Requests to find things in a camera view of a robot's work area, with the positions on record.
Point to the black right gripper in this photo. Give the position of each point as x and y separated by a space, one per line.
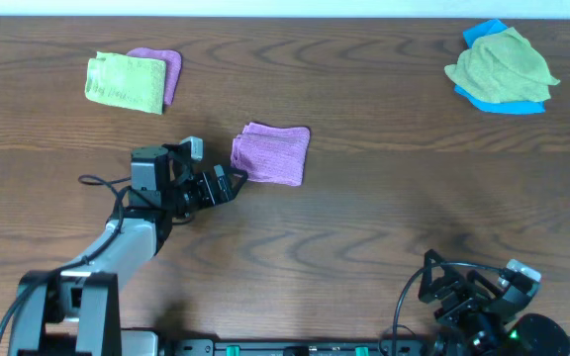
465 294

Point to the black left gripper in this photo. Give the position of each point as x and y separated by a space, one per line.
220 185

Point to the purple microfiber cloth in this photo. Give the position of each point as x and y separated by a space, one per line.
271 155

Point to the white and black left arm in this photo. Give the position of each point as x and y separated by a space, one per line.
74 309

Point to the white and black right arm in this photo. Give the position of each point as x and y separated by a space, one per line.
481 318

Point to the folded green cloth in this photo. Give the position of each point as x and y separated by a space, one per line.
127 82

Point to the folded purple cloth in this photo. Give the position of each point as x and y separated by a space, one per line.
173 62

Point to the crumpled green cloth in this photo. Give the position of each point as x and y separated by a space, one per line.
502 68

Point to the blue cloth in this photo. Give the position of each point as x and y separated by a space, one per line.
470 36

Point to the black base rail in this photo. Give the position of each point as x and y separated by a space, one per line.
285 348

